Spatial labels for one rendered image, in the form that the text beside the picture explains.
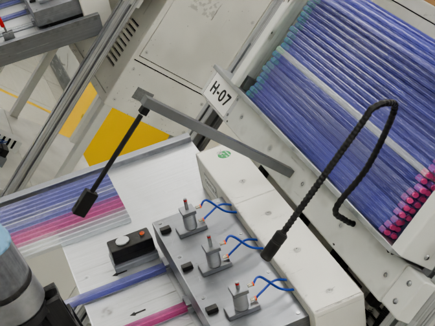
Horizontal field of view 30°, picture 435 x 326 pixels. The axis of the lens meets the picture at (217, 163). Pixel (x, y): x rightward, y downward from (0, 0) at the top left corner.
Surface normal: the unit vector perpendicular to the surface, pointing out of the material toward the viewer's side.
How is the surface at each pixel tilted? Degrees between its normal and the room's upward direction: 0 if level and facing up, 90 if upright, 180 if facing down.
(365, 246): 90
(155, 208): 46
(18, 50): 90
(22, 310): 81
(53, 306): 90
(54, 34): 90
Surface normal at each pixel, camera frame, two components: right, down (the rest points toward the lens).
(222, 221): -0.16, -0.82
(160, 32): 0.36, 0.47
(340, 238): -0.75, -0.36
